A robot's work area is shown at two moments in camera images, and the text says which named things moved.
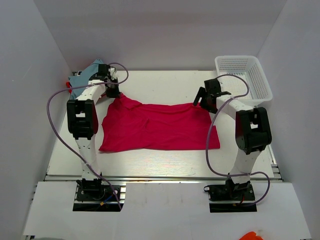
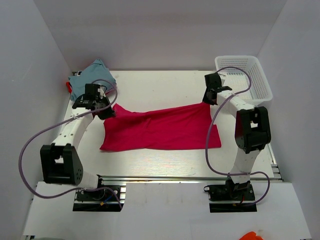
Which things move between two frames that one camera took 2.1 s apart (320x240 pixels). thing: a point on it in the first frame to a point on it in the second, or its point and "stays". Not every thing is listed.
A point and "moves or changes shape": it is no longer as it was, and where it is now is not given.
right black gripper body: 204,102 to 206,99
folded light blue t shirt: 82,79 stays
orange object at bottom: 251,235 stays
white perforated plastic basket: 242,77 stays
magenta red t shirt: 128,126 moves or changes shape
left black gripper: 116,94 to 109,113
